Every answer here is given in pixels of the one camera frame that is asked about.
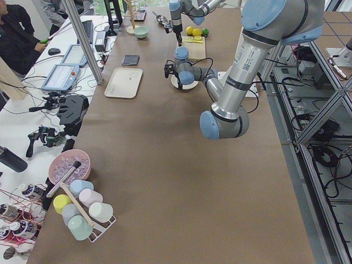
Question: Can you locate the black plastic housing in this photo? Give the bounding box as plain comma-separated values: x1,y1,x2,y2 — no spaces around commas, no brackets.
57,95,89,136

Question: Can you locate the green lime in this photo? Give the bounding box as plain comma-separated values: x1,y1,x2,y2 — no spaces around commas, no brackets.
202,28,210,37

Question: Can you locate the person in black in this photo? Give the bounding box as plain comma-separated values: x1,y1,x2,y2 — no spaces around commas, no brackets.
1,1,47,75

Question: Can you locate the metal scoop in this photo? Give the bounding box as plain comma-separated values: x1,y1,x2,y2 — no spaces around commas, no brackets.
152,11,169,26

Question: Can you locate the white cup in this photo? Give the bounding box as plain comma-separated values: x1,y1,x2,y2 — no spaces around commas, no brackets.
89,202,113,223

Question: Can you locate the dark grey folded cloth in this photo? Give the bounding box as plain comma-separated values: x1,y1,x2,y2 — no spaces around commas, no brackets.
122,54,140,66

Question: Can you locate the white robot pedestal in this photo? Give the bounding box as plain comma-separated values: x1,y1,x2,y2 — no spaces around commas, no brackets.
218,71,259,97

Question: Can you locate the wooden cutting board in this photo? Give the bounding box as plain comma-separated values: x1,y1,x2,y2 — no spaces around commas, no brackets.
174,36,206,61

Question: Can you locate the metal pestle black tip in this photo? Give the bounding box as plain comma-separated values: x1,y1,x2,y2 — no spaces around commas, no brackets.
46,161,81,199

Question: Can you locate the wooden mug tree stand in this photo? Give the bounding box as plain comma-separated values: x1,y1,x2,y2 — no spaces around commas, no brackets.
123,0,139,35

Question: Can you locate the black water bottle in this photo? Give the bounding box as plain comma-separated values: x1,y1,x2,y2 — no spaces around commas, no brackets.
1,146,28,172

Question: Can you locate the grey cup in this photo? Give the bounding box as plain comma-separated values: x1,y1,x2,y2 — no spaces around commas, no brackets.
62,203,81,226

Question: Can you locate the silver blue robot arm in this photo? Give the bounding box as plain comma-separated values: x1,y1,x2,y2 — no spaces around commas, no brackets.
164,0,222,47
164,0,325,140

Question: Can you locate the black computer mouse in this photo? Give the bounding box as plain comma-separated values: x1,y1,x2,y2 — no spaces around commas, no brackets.
48,48,61,56

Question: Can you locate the yellow cup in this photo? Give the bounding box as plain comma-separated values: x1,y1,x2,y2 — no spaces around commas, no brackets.
53,194,72,215

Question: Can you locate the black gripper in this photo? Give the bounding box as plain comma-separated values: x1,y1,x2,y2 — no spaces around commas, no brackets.
164,19,183,46
164,60,183,90

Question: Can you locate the aluminium frame post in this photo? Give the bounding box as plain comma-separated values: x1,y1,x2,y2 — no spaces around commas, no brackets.
62,0,103,85

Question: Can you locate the yellow lemon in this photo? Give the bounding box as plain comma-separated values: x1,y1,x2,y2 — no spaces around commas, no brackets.
185,26,194,36
192,28,202,36

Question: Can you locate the wooden rack handle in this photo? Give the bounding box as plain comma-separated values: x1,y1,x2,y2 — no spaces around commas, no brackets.
60,183,95,227

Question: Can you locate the blue cup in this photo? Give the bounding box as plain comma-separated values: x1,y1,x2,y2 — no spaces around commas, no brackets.
70,180,94,197

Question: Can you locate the black keyboard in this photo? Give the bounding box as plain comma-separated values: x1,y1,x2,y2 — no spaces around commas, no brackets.
82,20,94,44

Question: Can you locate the beige rectangular tray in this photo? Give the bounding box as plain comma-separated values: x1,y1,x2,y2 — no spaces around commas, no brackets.
104,68,143,99

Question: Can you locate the blue teach pendant rear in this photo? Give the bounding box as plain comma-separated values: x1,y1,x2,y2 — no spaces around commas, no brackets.
61,44,87,67

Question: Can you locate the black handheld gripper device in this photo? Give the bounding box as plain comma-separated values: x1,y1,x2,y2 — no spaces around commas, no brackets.
26,126,66,158

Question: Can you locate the pink cup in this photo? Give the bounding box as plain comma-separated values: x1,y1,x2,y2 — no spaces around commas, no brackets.
79,188,103,208

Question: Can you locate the pink bowl with ice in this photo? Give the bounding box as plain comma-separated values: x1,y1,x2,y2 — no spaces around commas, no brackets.
48,149,91,185

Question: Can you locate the blue teach pendant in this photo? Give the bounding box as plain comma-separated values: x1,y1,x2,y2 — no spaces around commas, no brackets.
61,44,87,67
41,64,80,91

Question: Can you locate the mint green bowl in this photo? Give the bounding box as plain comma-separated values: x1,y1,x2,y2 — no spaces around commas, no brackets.
134,26,149,39

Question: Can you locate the white round plate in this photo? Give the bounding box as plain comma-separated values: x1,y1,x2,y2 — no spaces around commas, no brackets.
170,74,199,91

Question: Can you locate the mint green cup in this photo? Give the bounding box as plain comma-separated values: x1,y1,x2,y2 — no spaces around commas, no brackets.
68,215,93,241

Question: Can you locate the lemon slice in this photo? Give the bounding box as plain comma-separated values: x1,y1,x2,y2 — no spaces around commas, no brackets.
183,36,204,43

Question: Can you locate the blue teach pendant front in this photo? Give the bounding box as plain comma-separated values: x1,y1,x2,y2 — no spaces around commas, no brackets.
41,64,80,91

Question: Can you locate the white wire cup rack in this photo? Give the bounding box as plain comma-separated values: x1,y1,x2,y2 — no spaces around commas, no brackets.
88,216,117,243

